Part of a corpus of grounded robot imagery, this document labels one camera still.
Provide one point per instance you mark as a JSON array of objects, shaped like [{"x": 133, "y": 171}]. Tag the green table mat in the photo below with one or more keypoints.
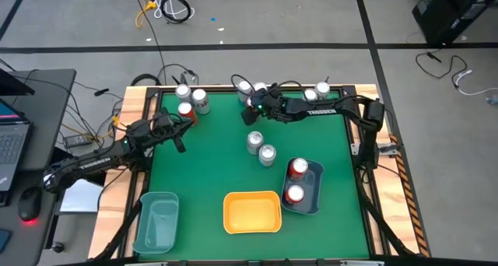
[{"x": 186, "y": 169}]

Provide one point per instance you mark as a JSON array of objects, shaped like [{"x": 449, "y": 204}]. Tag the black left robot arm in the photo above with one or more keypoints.
[{"x": 95, "y": 163}]

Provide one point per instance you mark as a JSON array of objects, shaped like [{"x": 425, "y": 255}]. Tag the dark blue plastic bin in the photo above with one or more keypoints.
[{"x": 313, "y": 192}]

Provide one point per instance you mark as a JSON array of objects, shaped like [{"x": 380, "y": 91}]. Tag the black monitor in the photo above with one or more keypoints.
[{"x": 11, "y": 86}]

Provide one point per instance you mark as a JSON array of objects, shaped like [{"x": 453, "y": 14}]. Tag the black power adapter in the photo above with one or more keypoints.
[{"x": 78, "y": 141}]

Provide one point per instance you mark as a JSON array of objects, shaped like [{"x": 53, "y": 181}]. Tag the red Fanta soda can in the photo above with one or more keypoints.
[
  {"x": 295, "y": 194},
  {"x": 249, "y": 102},
  {"x": 186, "y": 109},
  {"x": 298, "y": 167}
]

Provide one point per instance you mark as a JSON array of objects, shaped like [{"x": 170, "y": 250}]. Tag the silver Diet Coke can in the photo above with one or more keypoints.
[
  {"x": 200, "y": 100},
  {"x": 254, "y": 141},
  {"x": 260, "y": 86},
  {"x": 322, "y": 89}
]

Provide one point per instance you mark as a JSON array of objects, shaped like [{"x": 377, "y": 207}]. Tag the blue flat object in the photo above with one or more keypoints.
[{"x": 4, "y": 240}]

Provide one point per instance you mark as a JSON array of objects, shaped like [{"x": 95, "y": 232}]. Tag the small black connector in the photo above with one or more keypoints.
[{"x": 101, "y": 92}]

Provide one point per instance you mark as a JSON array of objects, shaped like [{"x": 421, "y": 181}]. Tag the black yellow hazard tape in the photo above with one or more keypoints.
[{"x": 414, "y": 211}]

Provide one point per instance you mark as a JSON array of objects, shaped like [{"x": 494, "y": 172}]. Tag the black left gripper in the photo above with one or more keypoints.
[{"x": 179, "y": 145}]

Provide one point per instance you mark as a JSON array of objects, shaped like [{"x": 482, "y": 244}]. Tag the light teal plastic bin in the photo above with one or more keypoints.
[{"x": 155, "y": 235}]

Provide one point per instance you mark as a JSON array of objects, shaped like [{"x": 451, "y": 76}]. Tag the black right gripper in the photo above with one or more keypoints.
[{"x": 247, "y": 118}]

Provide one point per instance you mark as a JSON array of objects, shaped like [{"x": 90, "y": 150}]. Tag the dark grey desk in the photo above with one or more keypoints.
[{"x": 46, "y": 114}]

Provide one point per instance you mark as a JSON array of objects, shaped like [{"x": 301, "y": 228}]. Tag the black caster wheel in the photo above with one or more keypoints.
[{"x": 58, "y": 247}]

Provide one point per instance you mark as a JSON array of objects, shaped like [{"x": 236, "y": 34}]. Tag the grey laptop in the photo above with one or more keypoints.
[{"x": 11, "y": 149}]

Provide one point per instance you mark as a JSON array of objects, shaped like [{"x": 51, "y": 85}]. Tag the yellow plastic bin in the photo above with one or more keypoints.
[{"x": 253, "y": 215}]

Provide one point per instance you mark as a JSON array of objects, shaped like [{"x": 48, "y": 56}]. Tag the black equipment case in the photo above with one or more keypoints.
[{"x": 447, "y": 17}]

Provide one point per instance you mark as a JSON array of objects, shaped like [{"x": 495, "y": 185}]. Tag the small grey-blue object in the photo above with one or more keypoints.
[{"x": 493, "y": 100}]

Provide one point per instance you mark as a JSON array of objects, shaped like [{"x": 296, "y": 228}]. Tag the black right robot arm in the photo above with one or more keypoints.
[{"x": 321, "y": 111}]

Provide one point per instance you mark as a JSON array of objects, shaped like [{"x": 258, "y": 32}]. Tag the white Spindrift sparkling water can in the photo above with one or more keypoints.
[
  {"x": 183, "y": 91},
  {"x": 310, "y": 95},
  {"x": 267, "y": 154},
  {"x": 243, "y": 87}
]

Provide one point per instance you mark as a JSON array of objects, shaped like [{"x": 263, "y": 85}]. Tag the black computer mouse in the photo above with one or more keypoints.
[{"x": 29, "y": 204}]

